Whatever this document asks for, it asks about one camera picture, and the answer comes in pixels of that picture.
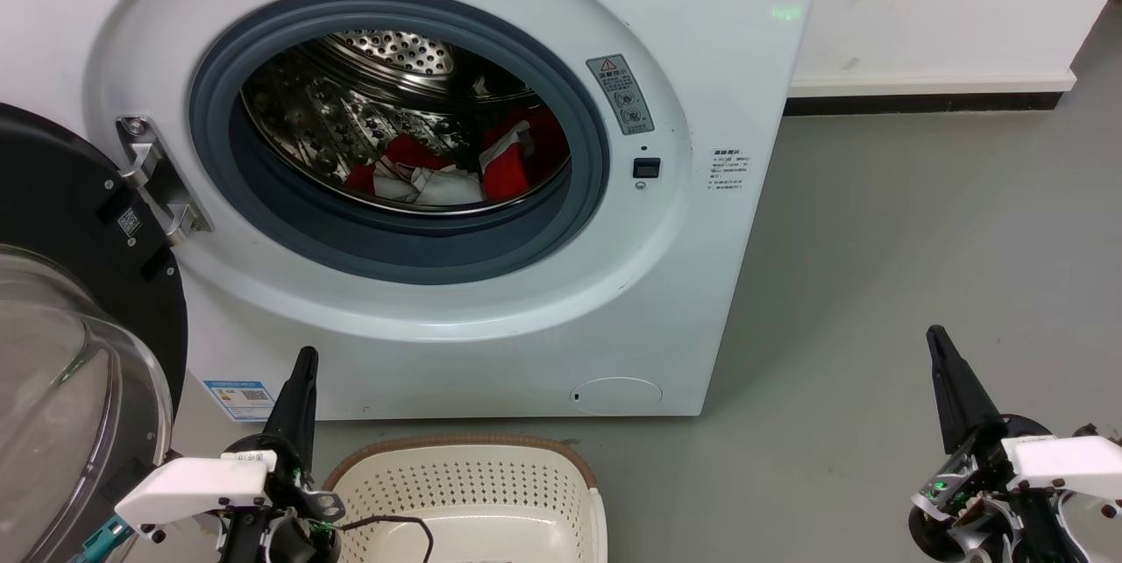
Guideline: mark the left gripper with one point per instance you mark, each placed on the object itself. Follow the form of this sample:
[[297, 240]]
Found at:
[[289, 537]]

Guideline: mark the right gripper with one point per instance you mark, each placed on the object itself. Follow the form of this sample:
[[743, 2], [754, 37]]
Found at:
[[982, 493]]

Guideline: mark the cream perforated laundry basket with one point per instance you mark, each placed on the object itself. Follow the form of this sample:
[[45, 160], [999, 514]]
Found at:
[[473, 493]]

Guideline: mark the stainless steel washing machine drum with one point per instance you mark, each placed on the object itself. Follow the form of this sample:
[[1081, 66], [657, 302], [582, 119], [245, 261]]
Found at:
[[333, 116]]

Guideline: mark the black round glass washer door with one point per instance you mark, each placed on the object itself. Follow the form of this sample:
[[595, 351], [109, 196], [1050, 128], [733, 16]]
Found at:
[[53, 186]]

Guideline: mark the blue energy label sticker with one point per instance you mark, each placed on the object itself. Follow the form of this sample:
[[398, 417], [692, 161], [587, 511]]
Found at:
[[241, 399]]

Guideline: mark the grey rubber door gasket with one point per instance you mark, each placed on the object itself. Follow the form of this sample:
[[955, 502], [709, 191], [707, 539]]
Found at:
[[394, 249]]

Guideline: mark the white QR code sticker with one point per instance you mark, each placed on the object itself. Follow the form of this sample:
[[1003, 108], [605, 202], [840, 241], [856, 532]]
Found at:
[[130, 222]]

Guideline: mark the red and white garment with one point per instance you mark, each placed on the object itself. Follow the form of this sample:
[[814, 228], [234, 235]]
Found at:
[[421, 181]]

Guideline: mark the metal door hinge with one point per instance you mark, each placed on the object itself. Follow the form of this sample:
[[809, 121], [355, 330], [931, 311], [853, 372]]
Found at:
[[153, 173]]

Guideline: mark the white front-load washing machine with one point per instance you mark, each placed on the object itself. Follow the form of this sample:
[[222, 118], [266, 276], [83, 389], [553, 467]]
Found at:
[[701, 282]]

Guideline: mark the black and white baseboard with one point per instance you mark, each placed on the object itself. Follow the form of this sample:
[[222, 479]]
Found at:
[[929, 94]]

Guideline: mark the round filter access cover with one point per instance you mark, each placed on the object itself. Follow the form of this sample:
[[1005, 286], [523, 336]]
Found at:
[[616, 395]]

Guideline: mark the small printed text label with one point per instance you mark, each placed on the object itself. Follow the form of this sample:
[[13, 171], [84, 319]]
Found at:
[[727, 170]]

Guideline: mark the black door latch socket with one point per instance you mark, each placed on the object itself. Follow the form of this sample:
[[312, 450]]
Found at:
[[646, 167]]

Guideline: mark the grey warning label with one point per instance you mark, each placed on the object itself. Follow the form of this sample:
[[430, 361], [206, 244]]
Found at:
[[621, 94]]

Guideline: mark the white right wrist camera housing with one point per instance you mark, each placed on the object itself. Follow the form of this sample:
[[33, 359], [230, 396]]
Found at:
[[1069, 462]]

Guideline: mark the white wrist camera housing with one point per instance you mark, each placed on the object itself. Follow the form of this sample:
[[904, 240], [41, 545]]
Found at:
[[1069, 462], [193, 488]]

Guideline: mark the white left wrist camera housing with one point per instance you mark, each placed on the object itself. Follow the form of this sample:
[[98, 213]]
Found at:
[[193, 488]]

